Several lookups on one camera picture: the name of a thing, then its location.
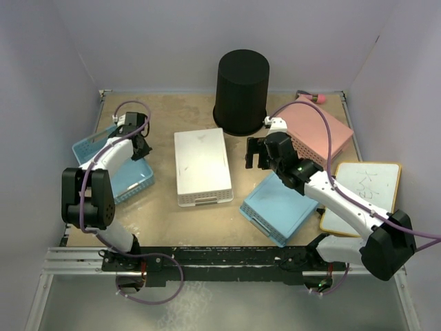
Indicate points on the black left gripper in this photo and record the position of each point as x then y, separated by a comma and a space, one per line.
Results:
145, 149

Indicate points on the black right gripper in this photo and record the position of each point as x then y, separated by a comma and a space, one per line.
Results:
256, 145

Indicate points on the large black ribbed bin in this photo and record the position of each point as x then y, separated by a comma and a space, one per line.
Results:
241, 92

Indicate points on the light blue perforated basket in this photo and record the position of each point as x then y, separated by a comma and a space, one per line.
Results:
130, 179

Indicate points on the pink perforated basket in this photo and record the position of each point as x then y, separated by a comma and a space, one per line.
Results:
315, 133

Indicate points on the white perforated basket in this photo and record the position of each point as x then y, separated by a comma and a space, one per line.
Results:
202, 168

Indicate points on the blue basket nested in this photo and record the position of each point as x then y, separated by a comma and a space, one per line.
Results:
277, 211

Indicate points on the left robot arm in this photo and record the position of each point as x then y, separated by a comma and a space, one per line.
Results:
87, 199

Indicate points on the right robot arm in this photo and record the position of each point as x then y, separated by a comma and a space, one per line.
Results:
385, 240

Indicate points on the pink brush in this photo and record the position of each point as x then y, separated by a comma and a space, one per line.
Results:
316, 98

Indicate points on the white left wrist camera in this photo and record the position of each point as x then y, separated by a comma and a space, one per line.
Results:
118, 120

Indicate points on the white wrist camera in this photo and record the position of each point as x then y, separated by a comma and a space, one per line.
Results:
118, 120
275, 124

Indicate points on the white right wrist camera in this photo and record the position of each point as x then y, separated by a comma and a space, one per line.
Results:
275, 124

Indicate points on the small whiteboard yellow frame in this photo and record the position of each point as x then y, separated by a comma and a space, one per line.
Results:
374, 182

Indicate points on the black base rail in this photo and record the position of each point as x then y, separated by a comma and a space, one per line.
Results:
286, 265

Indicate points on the aluminium frame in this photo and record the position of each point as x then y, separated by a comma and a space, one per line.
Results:
213, 288

